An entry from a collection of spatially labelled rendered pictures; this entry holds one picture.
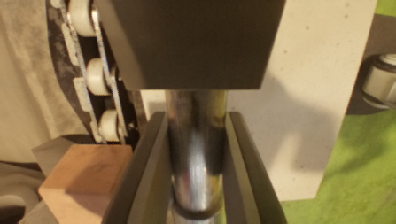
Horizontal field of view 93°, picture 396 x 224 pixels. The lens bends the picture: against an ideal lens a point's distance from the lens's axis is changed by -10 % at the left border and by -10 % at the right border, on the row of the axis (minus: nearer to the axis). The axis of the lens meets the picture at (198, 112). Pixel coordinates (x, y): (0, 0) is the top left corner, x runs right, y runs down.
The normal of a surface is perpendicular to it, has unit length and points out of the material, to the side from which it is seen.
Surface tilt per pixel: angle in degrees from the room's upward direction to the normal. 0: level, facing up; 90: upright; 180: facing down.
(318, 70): 0
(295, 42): 0
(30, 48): 65
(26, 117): 0
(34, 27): 31
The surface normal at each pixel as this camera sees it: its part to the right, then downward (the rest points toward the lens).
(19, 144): -0.01, 0.51
